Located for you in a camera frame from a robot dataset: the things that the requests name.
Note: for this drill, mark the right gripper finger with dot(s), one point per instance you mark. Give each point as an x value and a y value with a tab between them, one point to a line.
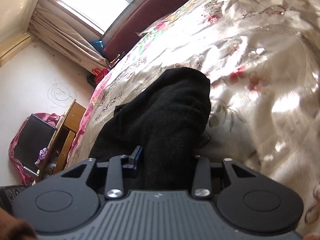
134	158

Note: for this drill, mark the black pants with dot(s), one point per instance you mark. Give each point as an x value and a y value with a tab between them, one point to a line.
167	120

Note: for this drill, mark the right hand brown glove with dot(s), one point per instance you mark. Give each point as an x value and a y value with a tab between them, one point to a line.
14	228

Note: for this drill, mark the wooden bedside cabinet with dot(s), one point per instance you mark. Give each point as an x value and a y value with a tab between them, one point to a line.
62	139

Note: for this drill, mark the red shopping bag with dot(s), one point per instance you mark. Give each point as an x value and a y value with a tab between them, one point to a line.
99	74

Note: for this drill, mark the black monitor pink cover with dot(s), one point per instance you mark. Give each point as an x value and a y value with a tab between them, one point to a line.
33	136

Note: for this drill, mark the blue bag by bench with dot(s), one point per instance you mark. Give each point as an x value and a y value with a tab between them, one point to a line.
98	46

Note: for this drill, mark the beige left curtain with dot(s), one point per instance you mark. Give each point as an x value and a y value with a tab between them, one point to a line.
62	37

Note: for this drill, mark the maroon upholstered bench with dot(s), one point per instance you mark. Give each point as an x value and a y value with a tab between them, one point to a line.
126	34

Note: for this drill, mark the floral satin bedspread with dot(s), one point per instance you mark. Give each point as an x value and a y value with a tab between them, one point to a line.
262	59

